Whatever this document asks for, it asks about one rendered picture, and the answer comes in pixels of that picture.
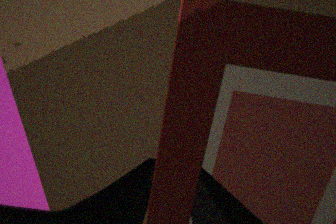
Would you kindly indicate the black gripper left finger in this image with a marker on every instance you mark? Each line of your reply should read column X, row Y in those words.
column 125, row 201

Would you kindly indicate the dark red picture frame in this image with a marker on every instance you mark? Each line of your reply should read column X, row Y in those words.
column 251, row 98

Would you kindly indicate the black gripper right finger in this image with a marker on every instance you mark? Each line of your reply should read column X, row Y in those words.
column 213, row 204

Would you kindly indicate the brown flat board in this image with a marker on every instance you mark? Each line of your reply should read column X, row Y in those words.
column 89, row 78

